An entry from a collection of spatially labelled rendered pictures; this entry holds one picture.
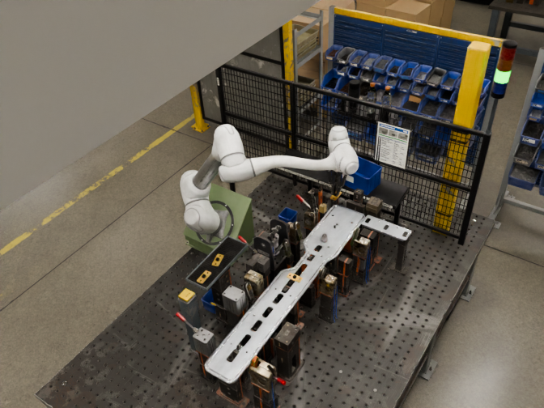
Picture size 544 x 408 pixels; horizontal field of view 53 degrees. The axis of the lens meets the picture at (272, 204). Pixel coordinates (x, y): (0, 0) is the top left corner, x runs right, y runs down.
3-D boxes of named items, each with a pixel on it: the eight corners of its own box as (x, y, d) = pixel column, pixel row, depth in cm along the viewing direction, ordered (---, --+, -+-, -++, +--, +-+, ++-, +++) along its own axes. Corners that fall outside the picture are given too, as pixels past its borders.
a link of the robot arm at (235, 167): (253, 172, 283) (247, 149, 286) (219, 182, 282) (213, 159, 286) (256, 180, 295) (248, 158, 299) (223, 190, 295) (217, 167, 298)
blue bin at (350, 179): (367, 195, 347) (368, 179, 339) (328, 177, 363) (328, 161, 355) (381, 182, 356) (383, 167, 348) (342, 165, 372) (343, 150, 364)
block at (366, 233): (370, 274, 342) (373, 241, 323) (354, 266, 346) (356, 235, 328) (376, 263, 347) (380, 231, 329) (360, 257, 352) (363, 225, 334)
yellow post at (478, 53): (434, 309, 405) (492, 56, 275) (411, 299, 412) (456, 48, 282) (443, 293, 416) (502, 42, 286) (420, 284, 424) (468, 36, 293)
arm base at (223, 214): (197, 240, 357) (193, 239, 352) (205, 206, 359) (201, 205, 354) (222, 245, 349) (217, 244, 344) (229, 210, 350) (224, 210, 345)
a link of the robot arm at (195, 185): (181, 210, 346) (173, 179, 352) (205, 207, 354) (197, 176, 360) (223, 155, 282) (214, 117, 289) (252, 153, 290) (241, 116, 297)
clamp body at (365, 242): (363, 289, 333) (367, 248, 310) (346, 281, 338) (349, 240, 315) (370, 279, 338) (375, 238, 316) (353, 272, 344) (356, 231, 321)
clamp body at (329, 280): (332, 327, 312) (333, 286, 290) (313, 318, 318) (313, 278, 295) (340, 316, 318) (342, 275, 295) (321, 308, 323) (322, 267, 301)
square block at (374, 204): (373, 248, 358) (377, 206, 334) (362, 244, 361) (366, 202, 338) (379, 240, 363) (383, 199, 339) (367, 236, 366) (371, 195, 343)
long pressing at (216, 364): (237, 389, 254) (237, 387, 253) (199, 367, 263) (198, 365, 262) (367, 215, 339) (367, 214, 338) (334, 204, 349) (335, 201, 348)
